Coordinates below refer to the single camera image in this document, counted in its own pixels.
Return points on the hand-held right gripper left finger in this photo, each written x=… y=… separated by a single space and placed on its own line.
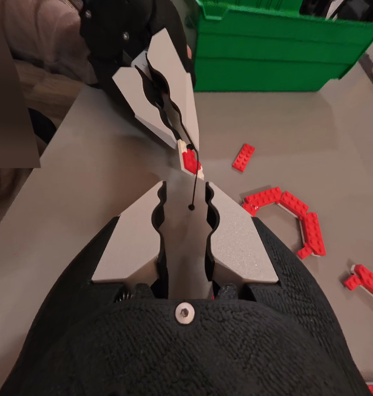
x=130 y=241

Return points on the black lego antenna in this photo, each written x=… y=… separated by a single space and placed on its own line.
x=195 y=185

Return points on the red flat lego plate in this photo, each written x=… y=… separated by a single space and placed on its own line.
x=243 y=157

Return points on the person's left hand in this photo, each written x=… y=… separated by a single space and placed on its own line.
x=189 y=52

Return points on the person's grey brown clothing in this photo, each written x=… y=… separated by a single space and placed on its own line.
x=50 y=37

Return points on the straight red white lego assembly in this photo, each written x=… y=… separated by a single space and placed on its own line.
x=370 y=283

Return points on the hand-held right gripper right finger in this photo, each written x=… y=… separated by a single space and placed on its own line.
x=239 y=244

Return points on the green plastic bin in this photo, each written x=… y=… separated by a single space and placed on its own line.
x=267 y=52

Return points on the red and white lego piece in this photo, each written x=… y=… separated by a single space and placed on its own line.
x=189 y=161

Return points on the curved red white lego assembly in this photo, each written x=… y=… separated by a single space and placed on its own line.
x=311 y=230

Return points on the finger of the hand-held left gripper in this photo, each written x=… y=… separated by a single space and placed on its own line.
x=137 y=96
x=174 y=71

